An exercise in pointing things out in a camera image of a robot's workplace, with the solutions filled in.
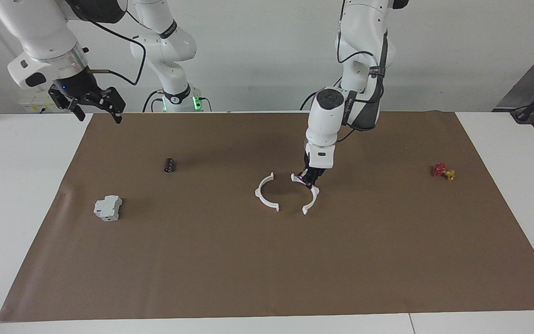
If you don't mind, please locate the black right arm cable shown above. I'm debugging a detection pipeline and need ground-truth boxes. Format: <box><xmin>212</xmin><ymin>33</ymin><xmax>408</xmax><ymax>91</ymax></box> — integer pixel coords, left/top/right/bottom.
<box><xmin>82</xmin><ymin>9</ymin><xmax>147</xmax><ymax>86</ymax></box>

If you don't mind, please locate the red yellow valve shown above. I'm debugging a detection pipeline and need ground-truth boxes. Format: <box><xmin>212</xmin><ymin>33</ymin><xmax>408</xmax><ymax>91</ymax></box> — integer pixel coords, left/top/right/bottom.
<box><xmin>432</xmin><ymin>162</ymin><xmax>456</xmax><ymax>181</ymax></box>

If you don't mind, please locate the white half-ring pipe clamp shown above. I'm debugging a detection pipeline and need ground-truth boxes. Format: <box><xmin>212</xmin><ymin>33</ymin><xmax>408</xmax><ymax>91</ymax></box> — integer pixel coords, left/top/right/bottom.
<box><xmin>254</xmin><ymin>172</ymin><xmax>280</xmax><ymax>212</ymax></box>
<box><xmin>291</xmin><ymin>173</ymin><xmax>319</xmax><ymax>215</ymax></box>

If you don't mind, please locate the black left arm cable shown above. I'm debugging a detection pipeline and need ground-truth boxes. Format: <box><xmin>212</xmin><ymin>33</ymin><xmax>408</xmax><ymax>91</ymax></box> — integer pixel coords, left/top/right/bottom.
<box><xmin>336</xmin><ymin>0</ymin><xmax>388</xmax><ymax>142</ymax></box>

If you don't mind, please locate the brown paper table mat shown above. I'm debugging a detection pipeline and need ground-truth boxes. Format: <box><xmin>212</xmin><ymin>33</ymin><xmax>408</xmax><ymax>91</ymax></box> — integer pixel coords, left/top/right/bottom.
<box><xmin>0</xmin><ymin>111</ymin><xmax>534</xmax><ymax>323</ymax></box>

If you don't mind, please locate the black base cable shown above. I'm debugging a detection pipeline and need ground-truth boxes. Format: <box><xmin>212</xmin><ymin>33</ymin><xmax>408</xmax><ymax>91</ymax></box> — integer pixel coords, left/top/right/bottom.
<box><xmin>143</xmin><ymin>90</ymin><xmax>163</xmax><ymax>113</ymax></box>
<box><xmin>300</xmin><ymin>90</ymin><xmax>318</xmax><ymax>111</ymax></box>

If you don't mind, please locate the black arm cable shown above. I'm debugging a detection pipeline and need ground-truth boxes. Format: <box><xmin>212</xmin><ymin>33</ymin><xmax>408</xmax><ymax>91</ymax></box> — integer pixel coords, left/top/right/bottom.
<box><xmin>336</xmin><ymin>0</ymin><xmax>388</xmax><ymax>142</ymax></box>
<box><xmin>82</xmin><ymin>9</ymin><xmax>147</xmax><ymax>86</ymax></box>

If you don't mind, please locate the white circuit breaker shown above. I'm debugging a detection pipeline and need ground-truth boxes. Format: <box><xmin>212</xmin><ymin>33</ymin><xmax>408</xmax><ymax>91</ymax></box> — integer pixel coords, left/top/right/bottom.
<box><xmin>93</xmin><ymin>195</ymin><xmax>123</xmax><ymax>222</ymax></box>

